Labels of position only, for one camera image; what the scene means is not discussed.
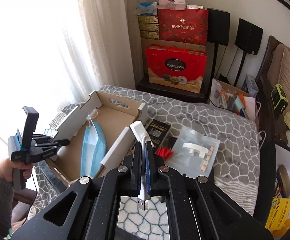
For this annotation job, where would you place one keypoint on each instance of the blue surgical face masks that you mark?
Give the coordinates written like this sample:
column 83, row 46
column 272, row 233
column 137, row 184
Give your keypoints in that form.
column 93, row 147

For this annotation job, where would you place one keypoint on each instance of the yellow taxi-print package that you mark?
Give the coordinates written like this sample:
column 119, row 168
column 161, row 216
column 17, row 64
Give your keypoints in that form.
column 278, row 213

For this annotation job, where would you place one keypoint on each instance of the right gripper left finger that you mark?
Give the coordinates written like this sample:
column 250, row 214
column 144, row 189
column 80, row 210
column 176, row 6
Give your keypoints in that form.
column 135, row 170

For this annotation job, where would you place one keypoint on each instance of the black speaker on stand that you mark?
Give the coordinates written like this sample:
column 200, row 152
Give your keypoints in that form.
column 248, row 40
column 218, row 33

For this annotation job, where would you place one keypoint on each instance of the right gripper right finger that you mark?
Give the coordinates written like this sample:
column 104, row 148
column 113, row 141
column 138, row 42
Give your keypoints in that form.
column 151, row 170

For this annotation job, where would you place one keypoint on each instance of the black bin with papers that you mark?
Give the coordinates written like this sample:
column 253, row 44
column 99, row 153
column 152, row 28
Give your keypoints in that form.
column 274, row 181

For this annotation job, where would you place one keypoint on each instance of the black packaged mask pouch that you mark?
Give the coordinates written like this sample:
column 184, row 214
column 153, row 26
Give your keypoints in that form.
column 158, row 131

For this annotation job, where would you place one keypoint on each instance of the person's left hand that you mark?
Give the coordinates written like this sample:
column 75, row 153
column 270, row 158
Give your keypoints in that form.
column 7, row 166

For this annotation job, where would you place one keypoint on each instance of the cardboard box of clutter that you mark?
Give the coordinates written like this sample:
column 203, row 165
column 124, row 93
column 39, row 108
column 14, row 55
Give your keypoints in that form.
column 225, row 96

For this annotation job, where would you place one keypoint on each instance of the dark red tea gift bag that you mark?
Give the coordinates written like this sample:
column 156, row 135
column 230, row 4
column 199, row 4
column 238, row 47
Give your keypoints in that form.
column 187, row 26

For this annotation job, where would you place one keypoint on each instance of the pink white box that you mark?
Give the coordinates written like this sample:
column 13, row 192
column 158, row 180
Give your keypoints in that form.
column 172, row 4

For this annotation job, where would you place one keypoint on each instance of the cardboard tray box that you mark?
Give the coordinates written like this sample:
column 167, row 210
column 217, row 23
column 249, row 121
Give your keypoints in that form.
column 115, row 115

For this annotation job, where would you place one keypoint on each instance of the green alarm clock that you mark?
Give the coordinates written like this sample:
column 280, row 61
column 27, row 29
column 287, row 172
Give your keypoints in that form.
column 280, row 102

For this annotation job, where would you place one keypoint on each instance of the right black speaker on stand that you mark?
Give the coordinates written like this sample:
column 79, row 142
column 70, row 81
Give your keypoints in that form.
column 248, row 40

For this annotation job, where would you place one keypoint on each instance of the clear bag with white hook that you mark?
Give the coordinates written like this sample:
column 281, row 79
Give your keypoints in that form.
column 193, row 153

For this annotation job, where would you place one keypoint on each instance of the white USB hub with cable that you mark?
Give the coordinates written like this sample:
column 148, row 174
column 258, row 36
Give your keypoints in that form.
column 143, row 137

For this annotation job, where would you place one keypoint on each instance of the red collection gift bag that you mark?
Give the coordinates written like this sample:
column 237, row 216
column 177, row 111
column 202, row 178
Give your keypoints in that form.
column 179, row 68

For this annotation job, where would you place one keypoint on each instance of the stacked gold boxes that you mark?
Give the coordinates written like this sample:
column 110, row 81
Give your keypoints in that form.
column 149, row 26

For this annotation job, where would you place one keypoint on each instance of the left black speaker on stand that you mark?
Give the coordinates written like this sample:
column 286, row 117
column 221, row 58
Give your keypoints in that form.
column 218, row 33

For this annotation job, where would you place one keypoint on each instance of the white sheer curtain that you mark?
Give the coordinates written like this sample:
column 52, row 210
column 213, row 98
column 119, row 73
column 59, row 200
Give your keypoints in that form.
column 53, row 52

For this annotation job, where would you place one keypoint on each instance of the brown padded headboard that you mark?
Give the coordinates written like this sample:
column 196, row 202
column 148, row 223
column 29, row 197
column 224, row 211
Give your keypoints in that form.
column 275, row 69

